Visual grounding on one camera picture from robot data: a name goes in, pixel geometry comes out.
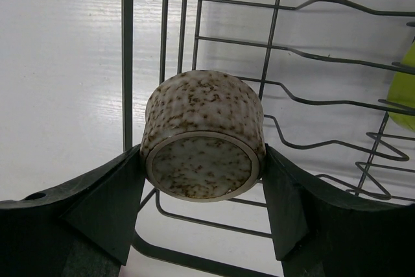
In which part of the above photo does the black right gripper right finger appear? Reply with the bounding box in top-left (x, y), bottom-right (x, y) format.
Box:
top-left (262, 147), bottom-right (414, 276)

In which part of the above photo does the wire dish rack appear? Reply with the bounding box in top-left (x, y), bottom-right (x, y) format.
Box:
top-left (120, 0), bottom-right (415, 271)

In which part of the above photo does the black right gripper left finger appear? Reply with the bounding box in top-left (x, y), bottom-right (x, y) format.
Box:
top-left (1, 147), bottom-right (145, 276)

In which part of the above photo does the speckled ceramic ramekin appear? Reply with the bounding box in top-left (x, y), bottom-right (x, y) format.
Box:
top-left (140, 70), bottom-right (266, 202)

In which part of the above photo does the white and green bowl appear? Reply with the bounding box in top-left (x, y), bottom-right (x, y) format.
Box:
top-left (385, 35), bottom-right (415, 130)

